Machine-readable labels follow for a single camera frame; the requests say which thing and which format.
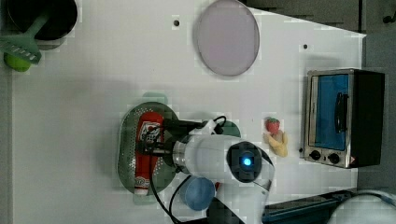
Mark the green oval strainer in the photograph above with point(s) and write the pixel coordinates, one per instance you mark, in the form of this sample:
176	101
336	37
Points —
163	174

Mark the blue cup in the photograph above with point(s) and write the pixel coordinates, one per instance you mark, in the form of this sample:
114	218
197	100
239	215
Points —
197	193

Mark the plush strawberry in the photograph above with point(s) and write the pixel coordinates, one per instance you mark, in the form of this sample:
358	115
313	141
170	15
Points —
272	125

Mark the black toaster oven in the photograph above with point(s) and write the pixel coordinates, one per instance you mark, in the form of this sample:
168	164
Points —
343	124

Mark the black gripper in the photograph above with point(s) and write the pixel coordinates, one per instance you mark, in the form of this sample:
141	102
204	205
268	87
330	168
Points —
158	139

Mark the black cylinder pot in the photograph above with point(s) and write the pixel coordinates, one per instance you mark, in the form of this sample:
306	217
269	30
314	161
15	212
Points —
55	19

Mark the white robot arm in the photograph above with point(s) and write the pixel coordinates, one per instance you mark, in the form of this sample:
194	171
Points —
243	171

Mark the lime green ball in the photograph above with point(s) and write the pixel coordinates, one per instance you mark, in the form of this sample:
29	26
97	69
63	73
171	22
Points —
16	63

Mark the yellow plush banana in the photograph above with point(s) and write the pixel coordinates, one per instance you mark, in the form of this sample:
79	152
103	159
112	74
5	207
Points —
278	143

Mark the green slotted spatula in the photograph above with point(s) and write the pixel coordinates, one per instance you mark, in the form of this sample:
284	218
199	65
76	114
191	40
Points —
24	45

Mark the red plush ketchup bottle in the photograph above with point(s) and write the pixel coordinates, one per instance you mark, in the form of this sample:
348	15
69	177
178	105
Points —
144	164

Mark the lilac round plate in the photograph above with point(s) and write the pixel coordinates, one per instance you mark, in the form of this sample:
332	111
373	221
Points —
228	38

